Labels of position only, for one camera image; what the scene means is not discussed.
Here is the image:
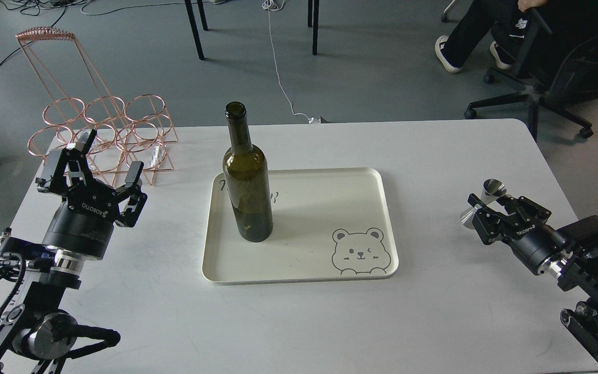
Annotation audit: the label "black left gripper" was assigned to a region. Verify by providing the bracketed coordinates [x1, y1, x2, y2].
[35, 129, 147, 260]

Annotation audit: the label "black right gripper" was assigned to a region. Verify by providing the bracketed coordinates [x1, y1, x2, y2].
[468, 193, 571, 275]

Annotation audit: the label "dark green wine bottle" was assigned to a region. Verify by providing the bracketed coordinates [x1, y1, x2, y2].
[222, 101, 273, 243]

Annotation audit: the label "steel double jigger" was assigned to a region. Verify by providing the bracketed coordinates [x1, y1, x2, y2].
[460, 179, 507, 230]

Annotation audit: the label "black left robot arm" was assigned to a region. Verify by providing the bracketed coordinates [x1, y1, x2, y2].
[0, 130, 147, 373]

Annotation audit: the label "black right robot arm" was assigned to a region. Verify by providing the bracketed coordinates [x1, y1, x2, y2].
[468, 194, 598, 362]

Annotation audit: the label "black office chair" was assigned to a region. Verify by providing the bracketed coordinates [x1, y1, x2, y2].
[464, 3, 598, 138]

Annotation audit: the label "cream bear print tray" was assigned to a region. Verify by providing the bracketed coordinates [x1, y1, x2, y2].
[202, 167, 399, 284]

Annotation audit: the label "person in black trousers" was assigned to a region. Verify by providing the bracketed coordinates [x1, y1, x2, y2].
[434, 0, 598, 74]

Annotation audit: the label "black table legs left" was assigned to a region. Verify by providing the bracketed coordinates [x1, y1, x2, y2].
[184, 1, 209, 61]

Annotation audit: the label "black table legs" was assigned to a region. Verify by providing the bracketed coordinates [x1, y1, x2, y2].
[307, 0, 320, 56]
[184, 1, 209, 61]

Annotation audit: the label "black table legs right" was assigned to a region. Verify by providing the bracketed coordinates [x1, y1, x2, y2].
[307, 0, 320, 56]

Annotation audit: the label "copper wire wine rack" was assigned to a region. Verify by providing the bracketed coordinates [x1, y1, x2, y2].
[15, 26, 180, 185]

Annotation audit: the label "black cables on floor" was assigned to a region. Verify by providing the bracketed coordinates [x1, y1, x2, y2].
[0, 0, 185, 100]

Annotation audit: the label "white cable on floor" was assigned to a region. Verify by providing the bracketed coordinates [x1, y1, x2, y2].
[262, 0, 331, 124]

